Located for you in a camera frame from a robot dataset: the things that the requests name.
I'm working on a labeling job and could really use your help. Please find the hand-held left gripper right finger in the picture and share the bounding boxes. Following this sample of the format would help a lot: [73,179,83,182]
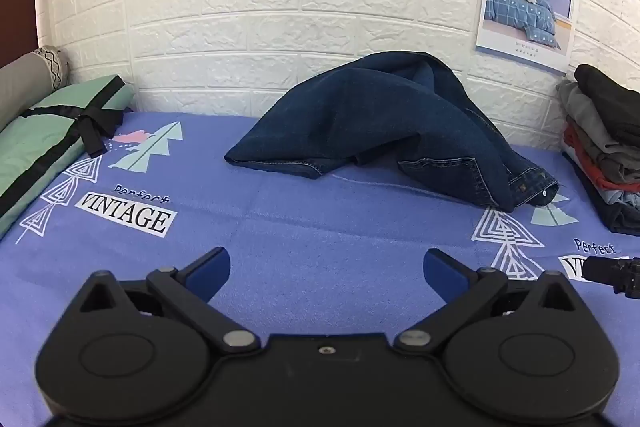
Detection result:
[394,248,577,351]

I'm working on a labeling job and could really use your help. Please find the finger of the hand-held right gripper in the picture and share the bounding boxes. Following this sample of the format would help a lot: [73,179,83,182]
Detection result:
[584,256,640,299]

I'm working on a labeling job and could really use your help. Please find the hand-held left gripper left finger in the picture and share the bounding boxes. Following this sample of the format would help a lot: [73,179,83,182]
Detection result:
[75,247,262,354]

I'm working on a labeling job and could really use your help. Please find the dark blue denim pants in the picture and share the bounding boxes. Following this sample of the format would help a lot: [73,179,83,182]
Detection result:
[224,51,560,214]

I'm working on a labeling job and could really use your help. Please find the blue printed bed sheet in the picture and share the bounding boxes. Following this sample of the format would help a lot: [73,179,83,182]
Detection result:
[0,109,640,427]

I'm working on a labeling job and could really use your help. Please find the stack of folded clothes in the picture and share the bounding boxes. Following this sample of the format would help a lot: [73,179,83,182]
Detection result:
[556,63,640,235]

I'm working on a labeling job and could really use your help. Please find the grey pillow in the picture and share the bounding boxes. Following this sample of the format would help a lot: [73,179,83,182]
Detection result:
[0,46,71,130]

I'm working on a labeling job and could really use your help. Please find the green folded quilt black straps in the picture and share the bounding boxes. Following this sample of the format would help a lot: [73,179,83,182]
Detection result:
[0,75,136,240]

